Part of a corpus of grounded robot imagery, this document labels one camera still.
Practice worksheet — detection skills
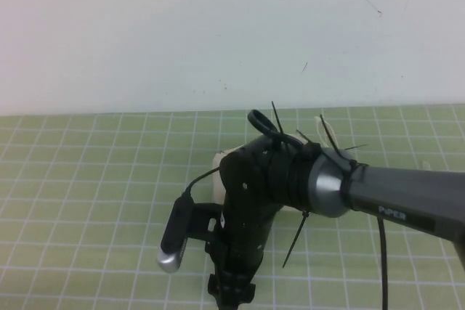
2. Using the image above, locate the green grid cutting mat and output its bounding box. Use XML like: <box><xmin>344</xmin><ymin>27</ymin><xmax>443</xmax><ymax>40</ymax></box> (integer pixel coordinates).
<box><xmin>0</xmin><ymin>105</ymin><xmax>465</xmax><ymax>310</ymax></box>

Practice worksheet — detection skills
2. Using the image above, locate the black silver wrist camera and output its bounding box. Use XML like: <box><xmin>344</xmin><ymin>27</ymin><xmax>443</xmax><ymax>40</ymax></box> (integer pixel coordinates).
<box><xmin>155</xmin><ymin>192</ymin><xmax>194</xmax><ymax>274</ymax></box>

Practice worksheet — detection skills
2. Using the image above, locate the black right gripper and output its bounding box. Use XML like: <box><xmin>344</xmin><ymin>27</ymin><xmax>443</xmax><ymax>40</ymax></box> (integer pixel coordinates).
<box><xmin>204</xmin><ymin>211</ymin><xmax>281</xmax><ymax>310</ymax></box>

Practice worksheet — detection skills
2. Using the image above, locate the black hanging arm cable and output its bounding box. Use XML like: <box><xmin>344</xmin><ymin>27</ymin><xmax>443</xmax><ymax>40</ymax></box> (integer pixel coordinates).
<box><xmin>376</xmin><ymin>216</ymin><xmax>389</xmax><ymax>310</ymax></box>

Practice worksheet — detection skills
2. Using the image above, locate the thin black camera cable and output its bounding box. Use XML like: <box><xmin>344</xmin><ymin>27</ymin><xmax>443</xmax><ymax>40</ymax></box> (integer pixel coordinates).
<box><xmin>185</xmin><ymin>166</ymin><xmax>222</xmax><ymax>198</ymax></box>

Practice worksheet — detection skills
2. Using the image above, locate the black camera mounting bracket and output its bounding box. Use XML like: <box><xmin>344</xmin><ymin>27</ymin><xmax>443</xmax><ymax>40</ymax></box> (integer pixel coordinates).
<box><xmin>189</xmin><ymin>202</ymin><xmax>225</xmax><ymax>246</ymax></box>

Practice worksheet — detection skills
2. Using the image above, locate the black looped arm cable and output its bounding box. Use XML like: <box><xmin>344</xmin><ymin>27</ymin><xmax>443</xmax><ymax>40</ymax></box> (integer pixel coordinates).
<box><xmin>247</xmin><ymin>109</ymin><xmax>303</xmax><ymax>152</ymax></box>

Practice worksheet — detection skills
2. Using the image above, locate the white canvas pencil case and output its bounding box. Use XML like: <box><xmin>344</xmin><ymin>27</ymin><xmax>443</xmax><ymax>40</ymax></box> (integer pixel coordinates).
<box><xmin>212</xmin><ymin>115</ymin><xmax>342</xmax><ymax>215</ymax></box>

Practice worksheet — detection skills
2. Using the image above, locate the black zip tie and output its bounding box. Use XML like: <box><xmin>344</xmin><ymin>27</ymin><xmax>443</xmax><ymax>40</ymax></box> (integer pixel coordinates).
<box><xmin>270</xmin><ymin>100</ymin><xmax>288</xmax><ymax>144</ymax></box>
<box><xmin>318</xmin><ymin>113</ymin><xmax>359</xmax><ymax>175</ymax></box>
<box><xmin>282</xmin><ymin>211</ymin><xmax>310</xmax><ymax>268</ymax></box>

